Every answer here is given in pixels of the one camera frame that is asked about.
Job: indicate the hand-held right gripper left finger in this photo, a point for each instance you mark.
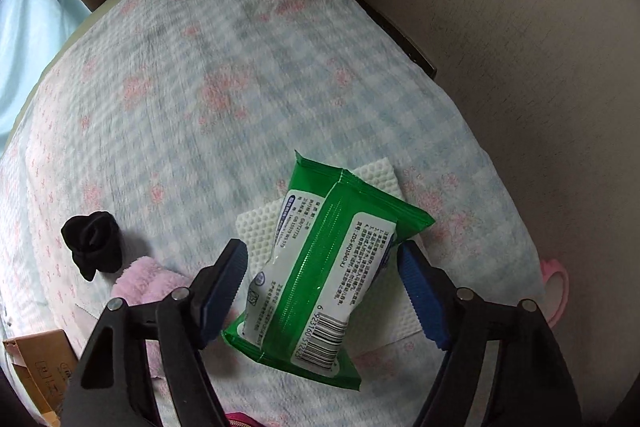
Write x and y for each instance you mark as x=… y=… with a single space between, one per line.
x=220 y=294

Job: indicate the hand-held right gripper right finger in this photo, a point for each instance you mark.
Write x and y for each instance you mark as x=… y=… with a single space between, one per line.
x=425 y=297

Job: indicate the green wet wipes pack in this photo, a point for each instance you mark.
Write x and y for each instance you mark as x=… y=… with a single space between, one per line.
x=320 y=267

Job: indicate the pink fluffy cloth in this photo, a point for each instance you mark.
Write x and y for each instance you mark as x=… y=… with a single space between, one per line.
x=147 y=282

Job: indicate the white textured cloth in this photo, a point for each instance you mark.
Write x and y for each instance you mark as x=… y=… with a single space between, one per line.
x=262 y=227

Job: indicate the dark magenta object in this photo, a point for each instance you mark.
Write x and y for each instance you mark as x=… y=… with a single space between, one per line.
x=245 y=421

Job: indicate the pink plastic object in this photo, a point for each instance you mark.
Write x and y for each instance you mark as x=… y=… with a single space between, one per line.
x=555 y=289

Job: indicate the black sock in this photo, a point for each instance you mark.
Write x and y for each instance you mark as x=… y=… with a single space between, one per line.
x=92 y=243

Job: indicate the checkered floral bed sheet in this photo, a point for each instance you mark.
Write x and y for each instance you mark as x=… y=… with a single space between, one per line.
x=225 y=107

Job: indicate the brown cardboard box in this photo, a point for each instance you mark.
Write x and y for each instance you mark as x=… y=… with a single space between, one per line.
x=42 y=367

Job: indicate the light blue curtain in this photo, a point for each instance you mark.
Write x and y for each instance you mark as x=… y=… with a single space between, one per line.
x=30 y=37

